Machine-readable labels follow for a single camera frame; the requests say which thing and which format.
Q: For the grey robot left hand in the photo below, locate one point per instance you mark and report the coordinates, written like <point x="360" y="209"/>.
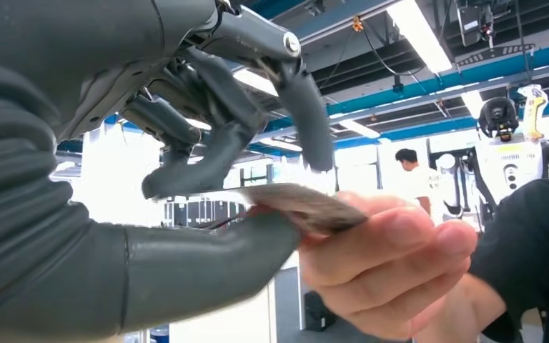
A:
<point x="90" y="52"/>

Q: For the grey ID card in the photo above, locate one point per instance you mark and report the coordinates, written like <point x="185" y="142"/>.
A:
<point x="312" y="208"/>

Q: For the background person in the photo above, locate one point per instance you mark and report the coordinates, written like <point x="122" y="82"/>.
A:
<point x="416" y="182"/>

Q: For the black box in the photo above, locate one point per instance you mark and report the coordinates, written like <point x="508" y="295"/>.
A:
<point x="319" y="312"/>

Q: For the ceiling light panel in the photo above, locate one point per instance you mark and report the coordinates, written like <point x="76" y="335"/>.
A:
<point x="472" y="102"/>
<point x="255" y="81"/>
<point x="419" y="33"/>
<point x="279" y="144"/>
<point x="359" y="128"/>

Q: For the white background humanoid robot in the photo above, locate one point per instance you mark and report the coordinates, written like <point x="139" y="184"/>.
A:
<point x="509" y="165"/>

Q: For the white partition panel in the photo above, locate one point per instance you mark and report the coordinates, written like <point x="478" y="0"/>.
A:
<point x="222" y="326"/>

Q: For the dark shelf unit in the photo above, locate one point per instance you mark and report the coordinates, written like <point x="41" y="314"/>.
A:
<point x="194" y="213"/>

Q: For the yellow and white device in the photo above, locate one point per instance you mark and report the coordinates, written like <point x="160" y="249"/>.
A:
<point x="534" y="111"/>

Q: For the orange ceiling hook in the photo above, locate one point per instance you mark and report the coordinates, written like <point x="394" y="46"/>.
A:
<point x="358" y="23"/>

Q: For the black ceiling mounted device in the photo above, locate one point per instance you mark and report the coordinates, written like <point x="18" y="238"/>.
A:
<point x="473" y="21"/>

